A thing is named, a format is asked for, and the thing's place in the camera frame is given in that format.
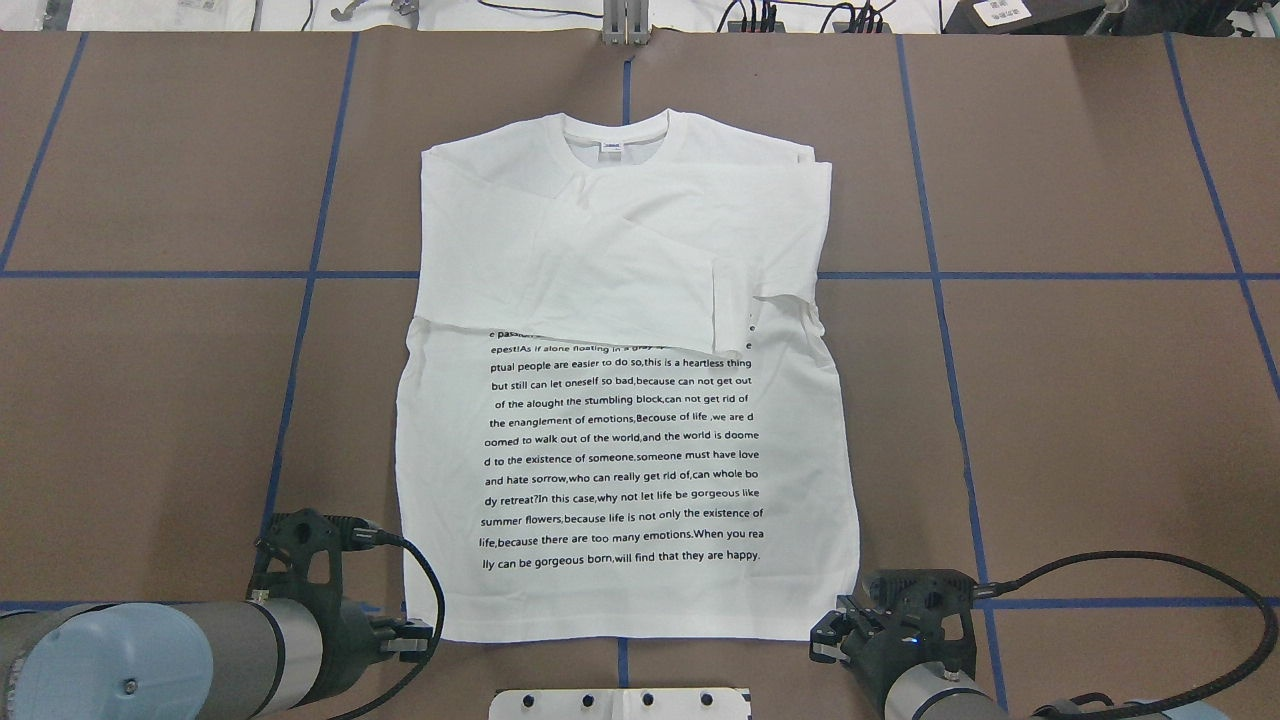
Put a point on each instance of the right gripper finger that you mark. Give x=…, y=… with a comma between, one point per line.
x=830, y=630
x=827, y=652

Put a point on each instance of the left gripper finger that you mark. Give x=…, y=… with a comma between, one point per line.
x=399, y=629
x=410, y=652

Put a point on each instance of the aluminium frame post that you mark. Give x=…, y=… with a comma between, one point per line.
x=626, y=22

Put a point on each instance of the white long-sleeve printed shirt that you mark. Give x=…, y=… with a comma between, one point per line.
x=619, y=414

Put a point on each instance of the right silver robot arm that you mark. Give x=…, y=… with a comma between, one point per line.
x=927, y=691

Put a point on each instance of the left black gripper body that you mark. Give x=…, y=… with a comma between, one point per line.
x=347, y=633

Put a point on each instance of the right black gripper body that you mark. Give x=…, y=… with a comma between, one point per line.
x=868, y=655

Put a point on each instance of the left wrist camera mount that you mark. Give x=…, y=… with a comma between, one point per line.
x=299, y=556

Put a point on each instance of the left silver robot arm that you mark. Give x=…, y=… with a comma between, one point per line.
x=210, y=660

